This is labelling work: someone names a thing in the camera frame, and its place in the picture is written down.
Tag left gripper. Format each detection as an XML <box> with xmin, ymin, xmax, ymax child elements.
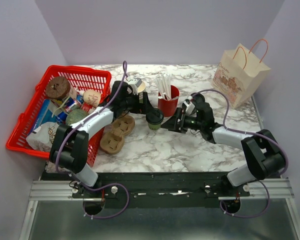
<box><xmin>120</xmin><ymin>91</ymin><xmax>155</xmax><ymax>115</ymax></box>

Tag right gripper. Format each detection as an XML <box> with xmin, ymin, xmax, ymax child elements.
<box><xmin>160</xmin><ymin>107</ymin><xmax>204</xmax><ymax>134</ymax></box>

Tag black cup lid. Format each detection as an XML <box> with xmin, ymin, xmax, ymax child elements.
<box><xmin>146</xmin><ymin>108</ymin><xmax>164</xmax><ymax>125</ymax></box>

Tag beige paper bag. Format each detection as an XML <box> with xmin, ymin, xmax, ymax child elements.
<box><xmin>211</xmin><ymin>38</ymin><xmax>271</xmax><ymax>109</ymax></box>

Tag green paper cup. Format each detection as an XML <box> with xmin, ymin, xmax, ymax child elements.
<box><xmin>148</xmin><ymin>123</ymin><xmax>161</xmax><ymax>131</ymax></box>

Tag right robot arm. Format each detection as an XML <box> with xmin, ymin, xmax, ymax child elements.
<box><xmin>161</xmin><ymin>94</ymin><xmax>286</xmax><ymax>196</ymax></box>

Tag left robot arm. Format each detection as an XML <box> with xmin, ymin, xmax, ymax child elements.
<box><xmin>49</xmin><ymin>81</ymin><xmax>155</xmax><ymax>198</ymax></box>

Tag red straw holder cup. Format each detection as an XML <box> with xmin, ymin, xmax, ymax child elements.
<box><xmin>158</xmin><ymin>85</ymin><xmax>180</xmax><ymax>117</ymax></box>

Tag stack of paper cups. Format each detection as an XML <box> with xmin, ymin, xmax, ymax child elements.
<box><xmin>134</xmin><ymin>78</ymin><xmax>146</xmax><ymax>103</ymax></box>

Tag white wrapped straws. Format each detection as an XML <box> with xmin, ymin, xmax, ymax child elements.
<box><xmin>154</xmin><ymin>74</ymin><xmax>172</xmax><ymax>101</ymax></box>

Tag stack of black lids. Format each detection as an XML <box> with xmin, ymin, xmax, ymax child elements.
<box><xmin>190</xmin><ymin>92</ymin><xmax>206</xmax><ymax>105</ymax></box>

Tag brown cardboard cup carrier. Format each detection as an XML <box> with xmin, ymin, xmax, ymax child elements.
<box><xmin>99</xmin><ymin>115</ymin><xmax>135</xmax><ymax>155</ymax></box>

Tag red plastic basket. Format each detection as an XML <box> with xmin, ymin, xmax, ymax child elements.
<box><xmin>6</xmin><ymin>65</ymin><xmax>112</xmax><ymax>161</ymax></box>

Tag beige bottle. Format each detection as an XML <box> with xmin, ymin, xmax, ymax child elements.
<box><xmin>83</xmin><ymin>89</ymin><xmax>102</xmax><ymax>108</ymax></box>

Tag green round melon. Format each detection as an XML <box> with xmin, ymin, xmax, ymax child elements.
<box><xmin>65</xmin><ymin>109</ymin><xmax>89</xmax><ymax>126</ymax></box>

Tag blue red can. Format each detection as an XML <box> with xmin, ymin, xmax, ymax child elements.
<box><xmin>56</xmin><ymin>94</ymin><xmax>84</xmax><ymax>122</ymax></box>

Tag brown cork roll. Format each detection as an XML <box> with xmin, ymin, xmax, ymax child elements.
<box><xmin>45</xmin><ymin>76</ymin><xmax>71</xmax><ymax>101</ymax></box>

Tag blue white package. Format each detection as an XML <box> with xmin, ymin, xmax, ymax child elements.
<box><xmin>30</xmin><ymin>99</ymin><xmax>62</xmax><ymax>132</ymax></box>

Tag white snack bag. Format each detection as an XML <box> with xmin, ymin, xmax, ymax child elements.
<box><xmin>26</xmin><ymin>122</ymin><xmax>59</xmax><ymax>152</ymax></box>

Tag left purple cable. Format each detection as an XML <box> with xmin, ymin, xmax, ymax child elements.
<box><xmin>55</xmin><ymin>60</ymin><xmax>130</xmax><ymax>220</ymax></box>

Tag purple cable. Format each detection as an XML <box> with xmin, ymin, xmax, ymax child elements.
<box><xmin>55</xmin><ymin>60</ymin><xmax>130</xmax><ymax>220</ymax></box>
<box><xmin>189</xmin><ymin>89</ymin><xmax>290</xmax><ymax>219</ymax></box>

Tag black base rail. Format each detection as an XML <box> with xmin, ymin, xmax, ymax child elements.
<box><xmin>39</xmin><ymin>172</ymin><xmax>283</xmax><ymax>210</ymax></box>

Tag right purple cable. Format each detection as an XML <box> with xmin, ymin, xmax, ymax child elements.
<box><xmin>189</xmin><ymin>89</ymin><xmax>290</xmax><ymax>219</ymax></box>

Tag aluminium frame rail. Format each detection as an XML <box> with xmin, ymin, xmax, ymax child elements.
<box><xmin>18</xmin><ymin>177</ymin><xmax>300</xmax><ymax>240</ymax></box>

